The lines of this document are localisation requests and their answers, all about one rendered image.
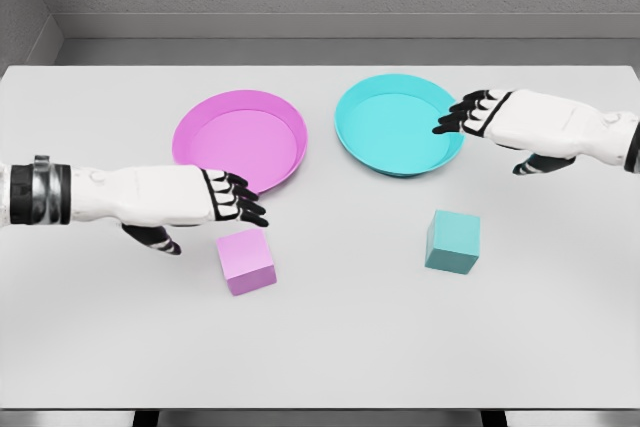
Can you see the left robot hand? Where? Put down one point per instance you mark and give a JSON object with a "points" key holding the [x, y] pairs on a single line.
{"points": [[165, 194]]}

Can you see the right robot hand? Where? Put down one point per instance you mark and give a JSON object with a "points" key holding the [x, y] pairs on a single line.
{"points": [[535, 119]]}

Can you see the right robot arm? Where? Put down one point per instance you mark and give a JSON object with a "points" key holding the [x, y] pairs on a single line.
{"points": [[615, 139]]}

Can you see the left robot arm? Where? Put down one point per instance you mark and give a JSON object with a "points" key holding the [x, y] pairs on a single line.
{"points": [[55, 192]]}

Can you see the pink plate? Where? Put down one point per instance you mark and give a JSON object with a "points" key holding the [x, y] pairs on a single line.
{"points": [[240, 139]]}

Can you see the pink block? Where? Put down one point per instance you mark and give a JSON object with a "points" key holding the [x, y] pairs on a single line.
{"points": [[246, 262]]}

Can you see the cyan plate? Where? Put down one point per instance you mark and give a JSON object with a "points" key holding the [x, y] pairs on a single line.
{"points": [[395, 124]]}

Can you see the cyan block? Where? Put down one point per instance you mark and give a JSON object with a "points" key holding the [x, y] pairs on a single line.
{"points": [[452, 242]]}

